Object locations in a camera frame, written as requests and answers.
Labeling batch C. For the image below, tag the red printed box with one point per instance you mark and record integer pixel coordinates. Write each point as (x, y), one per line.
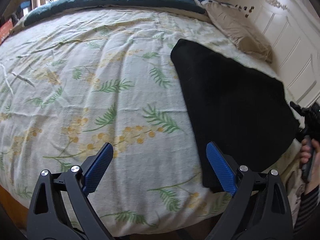
(5, 31)

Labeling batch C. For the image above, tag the beige pillow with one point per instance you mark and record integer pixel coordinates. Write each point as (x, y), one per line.
(240, 32)

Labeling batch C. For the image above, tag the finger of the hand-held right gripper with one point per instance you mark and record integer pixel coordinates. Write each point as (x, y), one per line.
(296, 107)

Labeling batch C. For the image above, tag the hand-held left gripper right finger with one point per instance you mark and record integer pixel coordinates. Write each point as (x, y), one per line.
(220, 166)

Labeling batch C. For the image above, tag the teal quilted blanket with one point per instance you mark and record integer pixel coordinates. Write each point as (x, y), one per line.
(120, 2)

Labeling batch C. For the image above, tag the floral leaf bedsheet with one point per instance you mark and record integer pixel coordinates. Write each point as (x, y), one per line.
(87, 80)

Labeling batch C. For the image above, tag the person's right hand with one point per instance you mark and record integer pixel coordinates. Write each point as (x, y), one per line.
(305, 151)

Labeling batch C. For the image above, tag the white carved headboard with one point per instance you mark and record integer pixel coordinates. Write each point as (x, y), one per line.
(287, 35)

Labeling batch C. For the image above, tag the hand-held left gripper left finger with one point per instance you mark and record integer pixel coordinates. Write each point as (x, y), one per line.
(98, 166)

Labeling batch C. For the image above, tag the person's right forearm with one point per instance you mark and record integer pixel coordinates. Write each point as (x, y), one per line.
(308, 205)

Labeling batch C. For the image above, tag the wooden bed frame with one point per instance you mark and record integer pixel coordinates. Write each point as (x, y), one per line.
(12, 210)

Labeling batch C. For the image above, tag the white dotted pillow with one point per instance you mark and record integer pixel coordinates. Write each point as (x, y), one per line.
(225, 5)

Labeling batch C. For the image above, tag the black studded pants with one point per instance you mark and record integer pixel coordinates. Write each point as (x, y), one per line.
(232, 105)

